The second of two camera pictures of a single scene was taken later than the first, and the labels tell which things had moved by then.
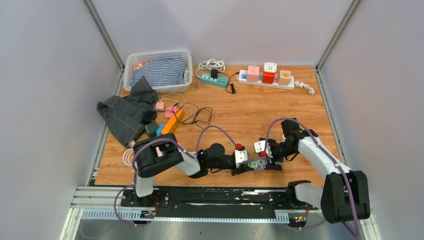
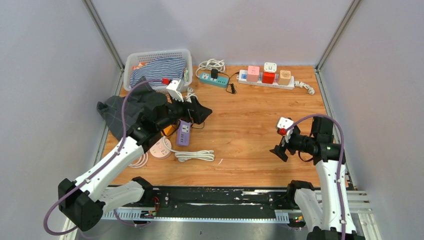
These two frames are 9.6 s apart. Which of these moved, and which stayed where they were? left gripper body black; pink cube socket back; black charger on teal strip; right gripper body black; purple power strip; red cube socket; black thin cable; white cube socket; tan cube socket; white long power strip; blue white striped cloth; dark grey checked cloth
Moved: black thin cable; left gripper body black; purple power strip; right gripper body black
Stayed: black charger on teal strip; pink cube socket back; red cube socket; white long power strip; dark grey checked cloth; white cube socket; tan cube socket; blue white striped cloth
